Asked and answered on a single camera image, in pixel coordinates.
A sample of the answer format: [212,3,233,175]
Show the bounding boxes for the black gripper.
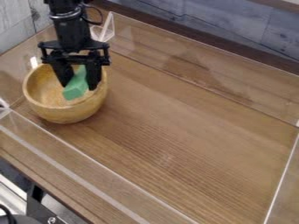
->
[37,8,109,91]

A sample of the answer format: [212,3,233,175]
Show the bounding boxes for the green rectangular stick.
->
[62,65,89,101]

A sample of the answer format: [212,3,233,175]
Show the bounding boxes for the wooden bowl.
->
[22,65,107,123]

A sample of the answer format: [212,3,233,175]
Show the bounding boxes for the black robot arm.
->
[37,0,110,90]

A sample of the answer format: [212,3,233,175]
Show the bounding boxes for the small white tag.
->
[30,56,38,69]

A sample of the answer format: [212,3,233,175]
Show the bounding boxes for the black metal table leg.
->
[25,185,79,224]

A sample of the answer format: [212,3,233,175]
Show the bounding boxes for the clear acrylic corner bracket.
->
[89,12,115,42]

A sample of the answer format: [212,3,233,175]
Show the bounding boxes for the black cable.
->
[79,3,103,26]

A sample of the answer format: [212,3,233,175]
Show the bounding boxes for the clear acrylic front wall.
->
[0,109,200,224]

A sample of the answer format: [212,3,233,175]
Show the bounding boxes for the clear acrylic wall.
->
[0,109,200,224]
[262,139,299,224]

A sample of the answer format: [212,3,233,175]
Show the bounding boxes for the clear acrylic right wall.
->
[262,139,299,224]

